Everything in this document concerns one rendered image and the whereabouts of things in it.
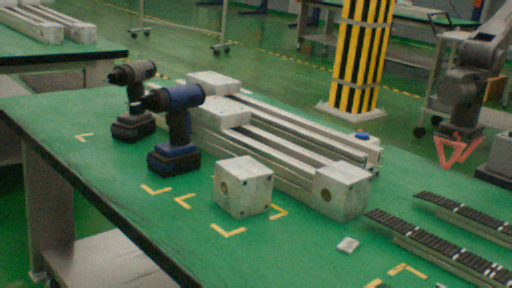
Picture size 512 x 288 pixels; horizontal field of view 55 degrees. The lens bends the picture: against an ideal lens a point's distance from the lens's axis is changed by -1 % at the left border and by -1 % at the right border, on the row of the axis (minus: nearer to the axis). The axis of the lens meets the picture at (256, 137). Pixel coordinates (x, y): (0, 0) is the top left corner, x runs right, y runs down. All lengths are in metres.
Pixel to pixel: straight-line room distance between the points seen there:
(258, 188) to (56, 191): 1.01
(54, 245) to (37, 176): 0.30
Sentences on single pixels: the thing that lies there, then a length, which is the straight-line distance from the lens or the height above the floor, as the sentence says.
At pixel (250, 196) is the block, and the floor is 0.83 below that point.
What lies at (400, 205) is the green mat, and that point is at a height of 0.78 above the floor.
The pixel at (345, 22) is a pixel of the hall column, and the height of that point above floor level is 0.82.
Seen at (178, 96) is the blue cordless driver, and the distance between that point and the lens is 1.17.
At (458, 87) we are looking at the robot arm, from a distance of 1.06.
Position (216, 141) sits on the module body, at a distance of 1.34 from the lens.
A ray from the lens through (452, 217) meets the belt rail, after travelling 1.23.
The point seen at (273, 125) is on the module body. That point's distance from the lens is 1.45.
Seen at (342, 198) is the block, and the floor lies 0.84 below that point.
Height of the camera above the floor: 1.31
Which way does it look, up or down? 20 degrees down
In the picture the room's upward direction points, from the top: 6 degrees clockwise
